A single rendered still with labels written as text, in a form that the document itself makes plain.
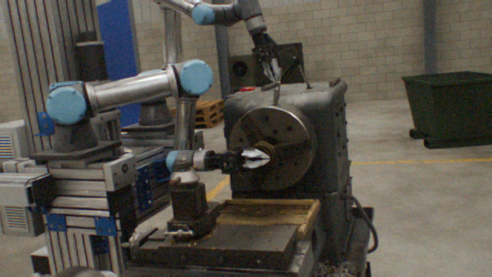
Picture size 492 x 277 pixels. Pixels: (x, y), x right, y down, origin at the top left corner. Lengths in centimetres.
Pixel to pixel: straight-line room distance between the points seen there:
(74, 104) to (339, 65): 1046
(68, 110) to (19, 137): 58
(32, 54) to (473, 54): 1066
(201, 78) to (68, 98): 42
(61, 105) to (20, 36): 57
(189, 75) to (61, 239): 96
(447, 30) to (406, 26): 87
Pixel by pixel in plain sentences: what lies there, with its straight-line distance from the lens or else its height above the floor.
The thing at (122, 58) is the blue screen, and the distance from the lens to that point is 709.
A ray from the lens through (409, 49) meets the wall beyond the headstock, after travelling 1175.
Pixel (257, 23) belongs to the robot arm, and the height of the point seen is 154.
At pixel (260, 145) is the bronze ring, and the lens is 164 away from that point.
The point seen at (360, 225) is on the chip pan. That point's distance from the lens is 248.
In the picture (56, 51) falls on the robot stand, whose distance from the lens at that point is 197.
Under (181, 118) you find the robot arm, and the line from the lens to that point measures 177.
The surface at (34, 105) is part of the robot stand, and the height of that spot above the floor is 131.
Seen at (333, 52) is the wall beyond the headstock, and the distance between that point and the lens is 1179.
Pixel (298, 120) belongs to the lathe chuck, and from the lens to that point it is 171.
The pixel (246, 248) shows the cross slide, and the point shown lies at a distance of 120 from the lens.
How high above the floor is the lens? 144
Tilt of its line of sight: 10 degrees down
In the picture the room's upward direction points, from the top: 6 degrees counter-clockwise
